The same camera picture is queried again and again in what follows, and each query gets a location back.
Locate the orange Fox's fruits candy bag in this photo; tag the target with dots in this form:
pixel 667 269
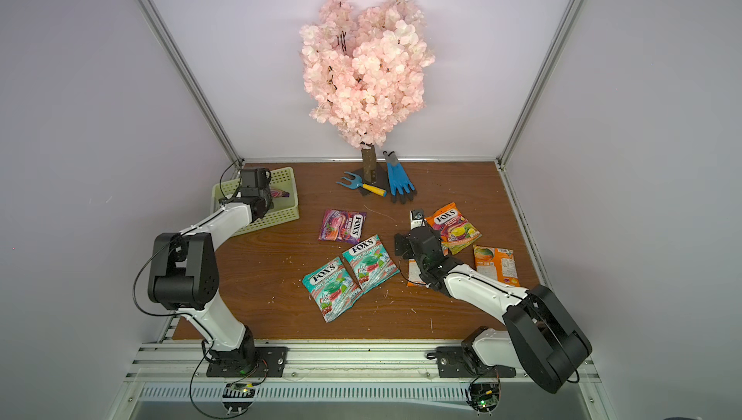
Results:
pixel 456 231

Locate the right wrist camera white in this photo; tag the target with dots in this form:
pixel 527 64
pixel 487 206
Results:
pixel 417 218

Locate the green mint blossom candy bag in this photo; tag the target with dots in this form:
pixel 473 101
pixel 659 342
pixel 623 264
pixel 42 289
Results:
pixel 371 263

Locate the teal garden fork yellow handle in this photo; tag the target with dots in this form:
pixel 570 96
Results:
pixel 355 181

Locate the aluminium corner frame post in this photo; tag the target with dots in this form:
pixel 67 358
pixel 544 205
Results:
pixel 544 73
pixel 177 58

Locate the blue grey gardening glove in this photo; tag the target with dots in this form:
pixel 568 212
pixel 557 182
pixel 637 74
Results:
pixel 401 187

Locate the aluminium corner frame post left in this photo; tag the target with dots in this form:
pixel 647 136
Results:
pixel 177 58

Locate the circuit board with cables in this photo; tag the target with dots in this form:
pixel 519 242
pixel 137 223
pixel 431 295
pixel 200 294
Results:
pixel 235 403
pixel 483 397

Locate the aluminium corner frame post right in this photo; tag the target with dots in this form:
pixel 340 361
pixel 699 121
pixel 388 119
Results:
pixel 544 73

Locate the right circuit board with cables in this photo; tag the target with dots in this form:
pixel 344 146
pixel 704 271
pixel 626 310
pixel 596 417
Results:
pixel 483 397

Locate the left circuit board with cables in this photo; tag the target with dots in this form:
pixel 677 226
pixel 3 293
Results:
pixel 235 403

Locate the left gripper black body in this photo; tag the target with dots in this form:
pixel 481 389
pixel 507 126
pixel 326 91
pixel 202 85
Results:
pixel 267 199

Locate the purple Fox's berries candy bag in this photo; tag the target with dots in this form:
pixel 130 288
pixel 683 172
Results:
pixel 344 226

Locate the light green plastic basket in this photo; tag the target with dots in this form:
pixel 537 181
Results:
pixel 284 210

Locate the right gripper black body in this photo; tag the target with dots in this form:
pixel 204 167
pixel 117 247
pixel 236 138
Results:
pixel 407 240

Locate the purple berries candy bag face-down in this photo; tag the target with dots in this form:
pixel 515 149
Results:
pixel 278 193

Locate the orange fruits candy bag face-down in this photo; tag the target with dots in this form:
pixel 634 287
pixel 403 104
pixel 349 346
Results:
pixel 496 263

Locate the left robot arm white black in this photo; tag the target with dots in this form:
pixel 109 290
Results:
pixel 184 274

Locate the artificial pink blossom tree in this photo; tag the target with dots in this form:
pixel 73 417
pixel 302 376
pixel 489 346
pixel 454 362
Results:
pixel 365 68

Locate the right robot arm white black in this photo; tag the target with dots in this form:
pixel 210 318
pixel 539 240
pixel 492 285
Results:
pixel 548 343

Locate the aluminium front rail base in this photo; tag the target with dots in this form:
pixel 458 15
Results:
pixel 313 371

